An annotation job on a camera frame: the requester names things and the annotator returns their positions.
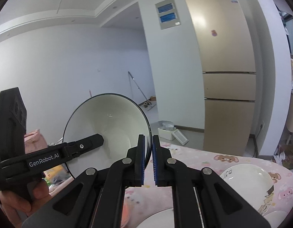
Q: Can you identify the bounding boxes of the person's left hand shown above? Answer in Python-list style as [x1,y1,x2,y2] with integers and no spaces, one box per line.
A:
[0,180,52,227]

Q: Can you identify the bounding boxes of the pink cartoon tablecloth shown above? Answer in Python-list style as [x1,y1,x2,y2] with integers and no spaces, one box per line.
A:
[122,144,293,227]

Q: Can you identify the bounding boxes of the gold three-door refrigerator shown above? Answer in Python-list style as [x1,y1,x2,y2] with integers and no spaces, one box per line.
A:
[185,0,256,156]

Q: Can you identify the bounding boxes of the white bowl with dark rim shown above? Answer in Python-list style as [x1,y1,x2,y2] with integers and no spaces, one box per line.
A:
[63,93,152,178]

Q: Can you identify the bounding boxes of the white box on floor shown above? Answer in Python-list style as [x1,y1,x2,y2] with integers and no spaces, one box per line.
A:
[158,120,189,145]

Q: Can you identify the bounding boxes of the thin metal rod leaning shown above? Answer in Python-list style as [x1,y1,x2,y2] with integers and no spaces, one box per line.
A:
[128,71,149,100]

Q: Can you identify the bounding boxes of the white plate with cartoon print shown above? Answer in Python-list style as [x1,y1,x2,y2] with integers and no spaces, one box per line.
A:
[137,208,175,228]

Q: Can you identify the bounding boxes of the white deep plate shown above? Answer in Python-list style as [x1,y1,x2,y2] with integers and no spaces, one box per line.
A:
[220,164,275,216]

